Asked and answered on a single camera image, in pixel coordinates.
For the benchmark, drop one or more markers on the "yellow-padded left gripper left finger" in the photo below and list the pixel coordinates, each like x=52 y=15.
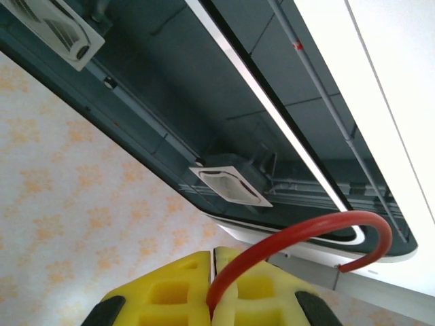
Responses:
x=163 y=299

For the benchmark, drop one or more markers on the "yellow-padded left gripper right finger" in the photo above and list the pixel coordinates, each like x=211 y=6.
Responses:
x=265 y=299

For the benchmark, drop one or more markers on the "white ceiling air conditioner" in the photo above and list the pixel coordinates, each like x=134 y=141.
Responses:
x=57 y=27
x=231 y=186

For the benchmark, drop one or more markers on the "white ceiling light strip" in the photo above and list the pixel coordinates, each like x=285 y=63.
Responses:
x=275 y=112

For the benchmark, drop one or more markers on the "grey ceiling pipe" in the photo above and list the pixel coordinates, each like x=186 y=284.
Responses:
x=309 y=68

